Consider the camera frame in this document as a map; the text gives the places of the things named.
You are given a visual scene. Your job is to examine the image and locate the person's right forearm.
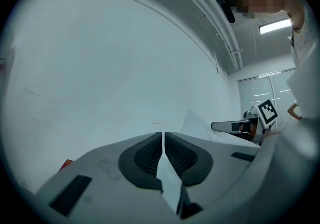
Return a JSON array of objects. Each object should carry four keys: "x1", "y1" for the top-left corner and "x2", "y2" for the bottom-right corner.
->
[{"x1": 265, "y1": 129, "x2": 285, "y2": 139}]

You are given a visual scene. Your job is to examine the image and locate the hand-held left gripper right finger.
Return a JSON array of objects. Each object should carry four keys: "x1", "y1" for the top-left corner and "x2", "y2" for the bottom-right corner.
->
[{"x1": 163, "y1": 131, "x2": 261, "y2": 224}]

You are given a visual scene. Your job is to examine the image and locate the long ceiling light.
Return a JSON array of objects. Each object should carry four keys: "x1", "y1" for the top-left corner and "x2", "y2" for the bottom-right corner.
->
[{"x1": 258, "y1": 19, "x2": 294, "y2": 35}]

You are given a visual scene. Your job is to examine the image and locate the red hardcover book gold print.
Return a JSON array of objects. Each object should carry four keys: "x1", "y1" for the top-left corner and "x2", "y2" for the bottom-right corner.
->
[{"x1": 58, "y1": 159, "x2": 75, "y2": 172}]

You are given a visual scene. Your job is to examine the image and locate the frosted glass partition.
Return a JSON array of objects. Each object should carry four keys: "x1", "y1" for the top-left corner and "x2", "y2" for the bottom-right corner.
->
[{"x1": 236, "y1": 67, "x2": 302, "y2": 128}]

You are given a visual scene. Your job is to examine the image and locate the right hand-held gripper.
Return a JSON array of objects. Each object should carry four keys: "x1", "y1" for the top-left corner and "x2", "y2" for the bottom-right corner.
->
[{"x1": 211, "y1": 99, "x2": 279, "y2": 144}]

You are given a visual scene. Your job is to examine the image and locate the white ceiling pipes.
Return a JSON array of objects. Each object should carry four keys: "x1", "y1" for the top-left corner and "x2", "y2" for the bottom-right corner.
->
[{"x1": 139, "y1": 0, "x2": 244, "y2": 72}]

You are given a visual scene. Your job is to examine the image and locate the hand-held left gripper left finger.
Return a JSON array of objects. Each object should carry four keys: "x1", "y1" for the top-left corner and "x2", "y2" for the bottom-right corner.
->
[{"x1": 34, "y1": 131, "x2": 181, "y2": 224}]

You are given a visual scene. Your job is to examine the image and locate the black head-mounted camera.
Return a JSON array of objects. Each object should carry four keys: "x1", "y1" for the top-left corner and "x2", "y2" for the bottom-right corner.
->
[{"x1": 216, "y1": 0, "x2": 237, "y2": 24}]

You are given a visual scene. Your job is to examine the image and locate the white box with lid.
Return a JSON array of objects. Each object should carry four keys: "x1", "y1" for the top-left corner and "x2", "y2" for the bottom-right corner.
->
[{"x1": 156, "y1": 154, "x2": 182, "y2": 216}]

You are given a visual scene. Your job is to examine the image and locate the white star print shirt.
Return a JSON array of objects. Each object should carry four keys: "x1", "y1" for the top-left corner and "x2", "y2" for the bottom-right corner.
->
[{"x1": 289, "y1": 5, "x2": 320, "y2": 68}]

